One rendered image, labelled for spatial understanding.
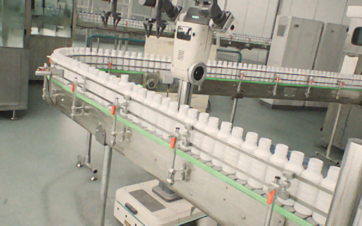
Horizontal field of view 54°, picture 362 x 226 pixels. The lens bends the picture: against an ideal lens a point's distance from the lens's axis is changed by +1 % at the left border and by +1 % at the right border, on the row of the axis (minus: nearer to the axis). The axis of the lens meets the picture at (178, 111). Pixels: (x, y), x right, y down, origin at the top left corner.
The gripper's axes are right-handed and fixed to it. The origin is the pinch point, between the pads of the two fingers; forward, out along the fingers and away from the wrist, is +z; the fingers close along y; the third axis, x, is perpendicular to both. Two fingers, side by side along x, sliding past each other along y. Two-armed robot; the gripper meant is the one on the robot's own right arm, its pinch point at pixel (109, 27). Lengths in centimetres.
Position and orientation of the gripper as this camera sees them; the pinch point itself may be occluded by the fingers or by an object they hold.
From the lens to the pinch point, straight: 226.2
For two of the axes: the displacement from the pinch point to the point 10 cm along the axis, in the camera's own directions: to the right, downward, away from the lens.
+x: 6.4, 2.8, -7.1
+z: -1.5, 9.6, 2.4
